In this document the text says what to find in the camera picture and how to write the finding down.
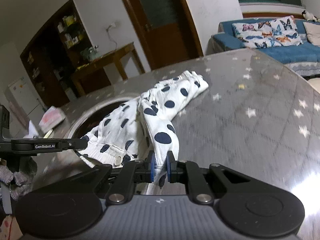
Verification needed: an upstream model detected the white navy polka dot garment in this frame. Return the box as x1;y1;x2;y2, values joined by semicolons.
77;70;209;194

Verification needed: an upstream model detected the white refrigerator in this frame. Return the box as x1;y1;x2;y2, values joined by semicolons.
5;76;44;136

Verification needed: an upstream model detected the pink white plastic bag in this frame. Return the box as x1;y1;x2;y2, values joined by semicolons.
39;106;66;133

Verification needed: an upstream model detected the dark wooden shelf cabinet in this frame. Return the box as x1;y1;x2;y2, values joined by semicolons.
20;0;92;107

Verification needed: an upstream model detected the grey star pattern tablecloth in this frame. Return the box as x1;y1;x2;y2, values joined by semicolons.
32;48;320;240

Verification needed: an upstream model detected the glass jar on table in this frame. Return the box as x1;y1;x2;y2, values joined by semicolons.
81;45;100;61

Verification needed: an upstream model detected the wooden side table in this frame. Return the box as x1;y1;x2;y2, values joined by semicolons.
72;42;145;96

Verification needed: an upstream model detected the brown wooden door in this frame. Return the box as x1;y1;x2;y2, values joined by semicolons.
122;0;203;70

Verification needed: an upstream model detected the blue sofa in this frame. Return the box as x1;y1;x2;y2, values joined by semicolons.
210;15;319;78

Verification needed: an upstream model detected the butterfly print pillow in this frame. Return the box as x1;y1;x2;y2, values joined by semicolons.
232;15;303;49

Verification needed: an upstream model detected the beige cushion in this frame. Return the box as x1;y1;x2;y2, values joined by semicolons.
303;22;320;46

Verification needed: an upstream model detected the plush toy on sofa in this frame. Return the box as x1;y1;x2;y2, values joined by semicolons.
302;10;320;22

